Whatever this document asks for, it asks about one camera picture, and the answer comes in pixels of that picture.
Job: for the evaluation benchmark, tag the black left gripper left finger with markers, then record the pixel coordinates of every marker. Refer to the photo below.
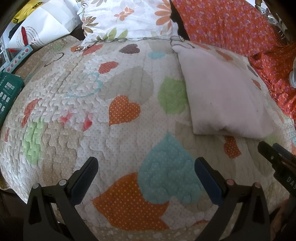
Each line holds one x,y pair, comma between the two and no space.
51,213

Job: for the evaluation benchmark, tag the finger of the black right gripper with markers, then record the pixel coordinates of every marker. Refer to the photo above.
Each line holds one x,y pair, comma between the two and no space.
284,153
271,153

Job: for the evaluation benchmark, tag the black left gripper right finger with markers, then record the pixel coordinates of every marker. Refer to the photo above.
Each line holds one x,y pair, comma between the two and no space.
253,220

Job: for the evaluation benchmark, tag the white small garment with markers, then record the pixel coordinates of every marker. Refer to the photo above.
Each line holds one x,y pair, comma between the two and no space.
222,97

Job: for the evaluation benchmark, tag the person's right hand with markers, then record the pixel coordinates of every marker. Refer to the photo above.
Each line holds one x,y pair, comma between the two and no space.
279,217

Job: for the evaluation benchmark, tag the grey cloth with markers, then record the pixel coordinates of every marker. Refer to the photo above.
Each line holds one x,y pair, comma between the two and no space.
292,79

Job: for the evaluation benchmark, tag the red floral sheet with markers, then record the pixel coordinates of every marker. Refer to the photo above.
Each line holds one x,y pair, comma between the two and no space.
274,68

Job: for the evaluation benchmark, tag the red floral pillow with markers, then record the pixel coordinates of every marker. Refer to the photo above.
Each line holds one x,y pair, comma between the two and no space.
236,26

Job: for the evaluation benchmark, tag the heart patterned quilt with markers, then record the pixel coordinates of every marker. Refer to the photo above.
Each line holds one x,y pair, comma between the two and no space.
125,103

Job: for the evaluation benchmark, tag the teal printed box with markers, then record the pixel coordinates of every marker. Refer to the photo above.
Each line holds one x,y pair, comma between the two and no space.
11,86

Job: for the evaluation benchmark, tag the light blue patterned box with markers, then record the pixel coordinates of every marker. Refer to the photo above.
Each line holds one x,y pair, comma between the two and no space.
17,60

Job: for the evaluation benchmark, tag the white paper bag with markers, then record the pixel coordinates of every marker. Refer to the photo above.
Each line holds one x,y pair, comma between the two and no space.
49,22

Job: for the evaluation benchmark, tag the white floral pillow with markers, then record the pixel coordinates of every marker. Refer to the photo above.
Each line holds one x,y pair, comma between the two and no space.
116,20

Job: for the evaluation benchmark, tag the yellow cloth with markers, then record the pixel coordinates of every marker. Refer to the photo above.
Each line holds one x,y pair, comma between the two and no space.
22,14

